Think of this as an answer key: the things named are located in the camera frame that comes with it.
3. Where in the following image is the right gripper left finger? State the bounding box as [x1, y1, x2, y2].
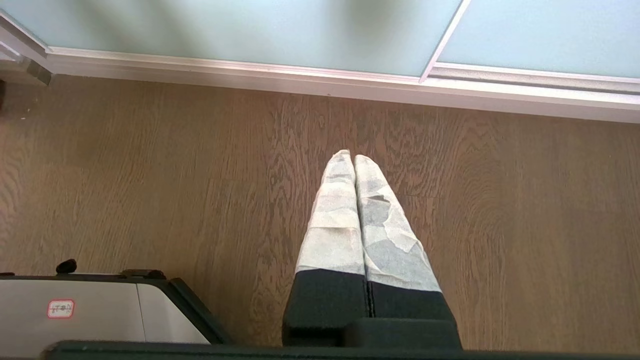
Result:
[282, 149, 371, 348]

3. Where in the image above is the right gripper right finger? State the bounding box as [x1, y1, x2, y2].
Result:
[354, 154, 463, 350]

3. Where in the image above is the frosted glass sliding door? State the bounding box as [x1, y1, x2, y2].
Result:
[429, 0, 640, 94]
[0, 0, 472, 84]

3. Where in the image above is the silver floor track rail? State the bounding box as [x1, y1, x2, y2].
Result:
[0, 12, 640, 124]

